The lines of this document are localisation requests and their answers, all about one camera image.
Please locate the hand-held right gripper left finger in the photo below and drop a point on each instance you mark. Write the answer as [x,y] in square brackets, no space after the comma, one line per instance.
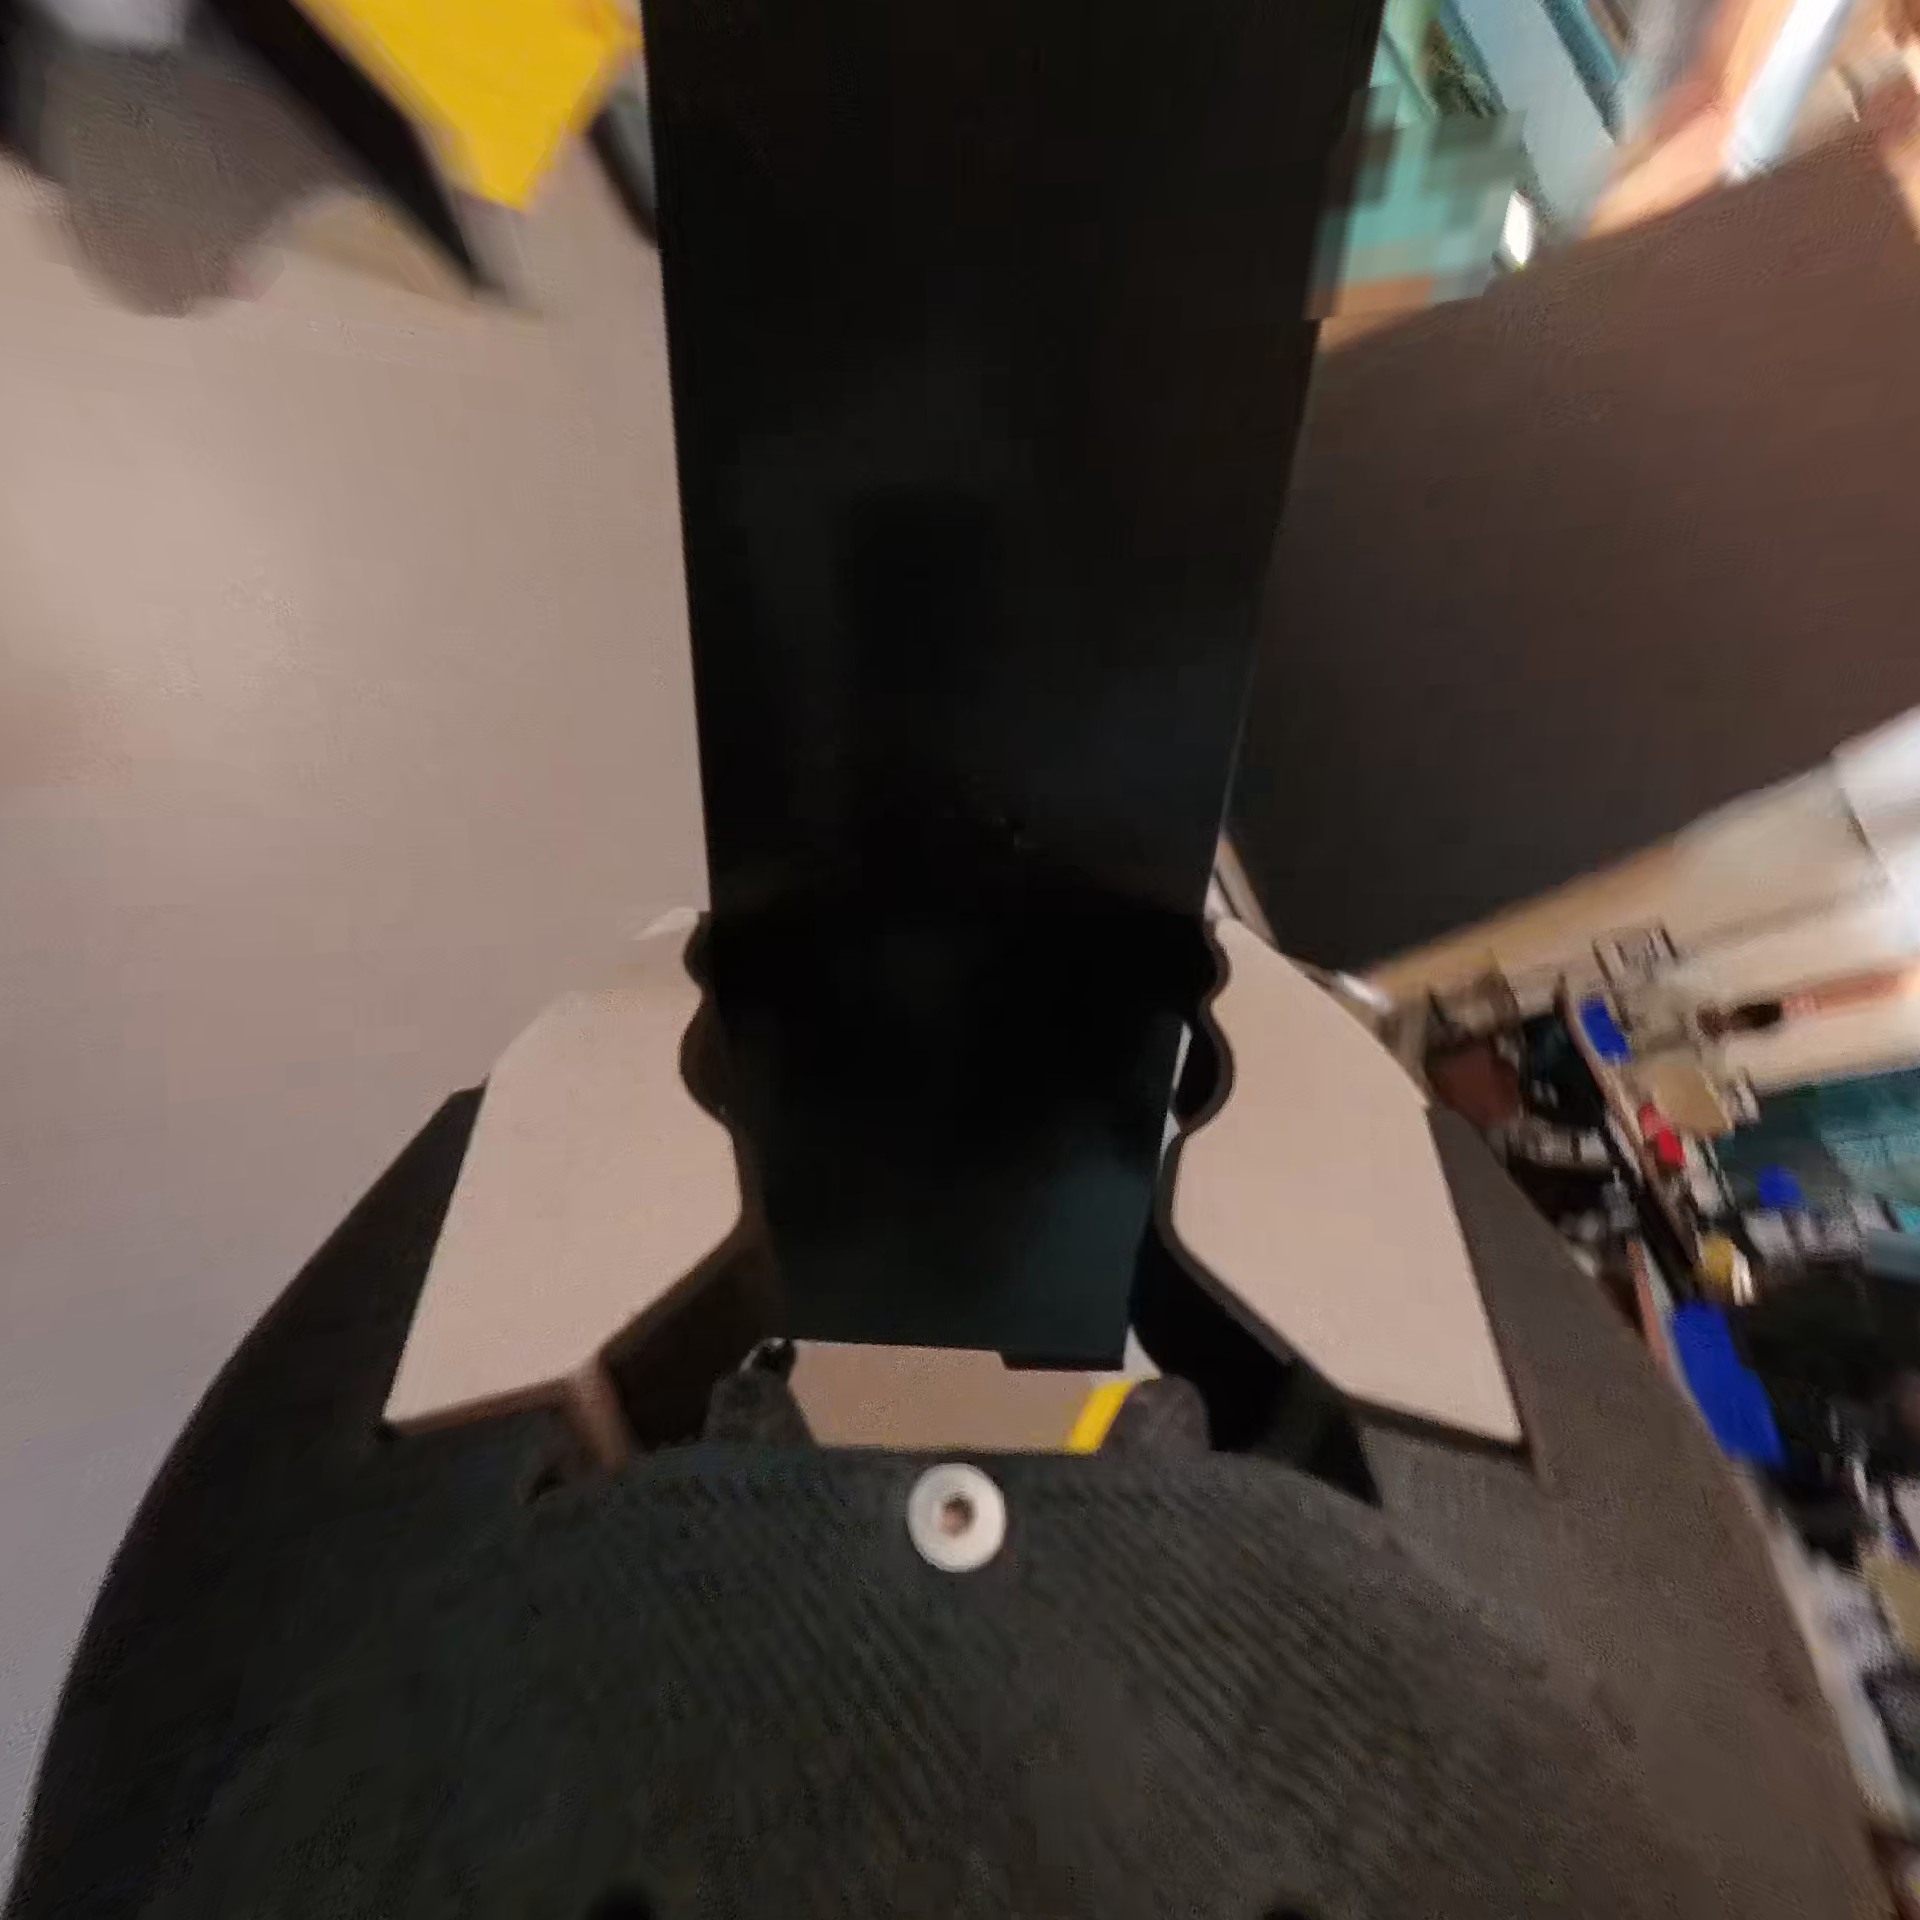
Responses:
[570,1201]

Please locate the blue plastic bin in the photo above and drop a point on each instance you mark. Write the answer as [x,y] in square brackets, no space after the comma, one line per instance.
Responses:
[1725,1394]

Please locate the grey desk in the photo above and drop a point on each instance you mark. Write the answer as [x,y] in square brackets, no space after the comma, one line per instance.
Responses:
[300,674]

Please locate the black case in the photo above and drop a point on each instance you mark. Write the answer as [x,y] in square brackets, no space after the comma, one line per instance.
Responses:
[974,600]

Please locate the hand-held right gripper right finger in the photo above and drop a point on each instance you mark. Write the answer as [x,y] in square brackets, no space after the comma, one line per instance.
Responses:
[1336,1231]

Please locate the yellow plastic bin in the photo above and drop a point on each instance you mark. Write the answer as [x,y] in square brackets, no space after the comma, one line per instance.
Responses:
[494,76]

